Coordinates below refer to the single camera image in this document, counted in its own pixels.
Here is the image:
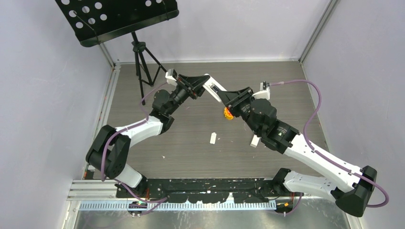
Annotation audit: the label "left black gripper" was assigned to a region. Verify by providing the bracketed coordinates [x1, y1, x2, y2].
[167, 75, 212, 115]

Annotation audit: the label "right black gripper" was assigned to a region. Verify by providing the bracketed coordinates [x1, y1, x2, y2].
[217, 87, 260, 135]

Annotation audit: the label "white air conditioner remote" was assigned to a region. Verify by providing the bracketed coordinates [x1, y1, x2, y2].
[203, 73, 226, 103]

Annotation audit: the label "small white battery cover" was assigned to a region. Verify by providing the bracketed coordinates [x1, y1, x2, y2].
[210, 132, 217, 145]

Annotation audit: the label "long white remote control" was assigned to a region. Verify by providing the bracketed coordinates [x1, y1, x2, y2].
[250, 135, 260, 148]

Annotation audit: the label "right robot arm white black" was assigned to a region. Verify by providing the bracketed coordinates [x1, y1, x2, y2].
[217, 87, 377, 217]

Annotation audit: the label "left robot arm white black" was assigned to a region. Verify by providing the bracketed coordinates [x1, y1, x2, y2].
[85, 73, 210, 198]

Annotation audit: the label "orange yellow toy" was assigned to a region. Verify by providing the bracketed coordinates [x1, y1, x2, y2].
[224, 107, 234, 120]

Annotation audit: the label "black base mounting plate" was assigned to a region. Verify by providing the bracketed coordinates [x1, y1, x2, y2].
[121, 177, 304, 205]

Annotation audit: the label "black music stand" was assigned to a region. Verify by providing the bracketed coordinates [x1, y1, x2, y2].
[55, 0, 180, 87]

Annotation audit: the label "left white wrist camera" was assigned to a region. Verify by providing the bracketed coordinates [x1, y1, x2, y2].
[165, 69, 177, 86]

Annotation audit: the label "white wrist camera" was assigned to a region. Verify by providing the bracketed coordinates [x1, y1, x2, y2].
[252, 81, 270, 100]
[165, 69, 177, 86]

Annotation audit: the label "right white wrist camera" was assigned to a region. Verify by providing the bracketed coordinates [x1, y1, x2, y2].
[252, 81, 270, 100]

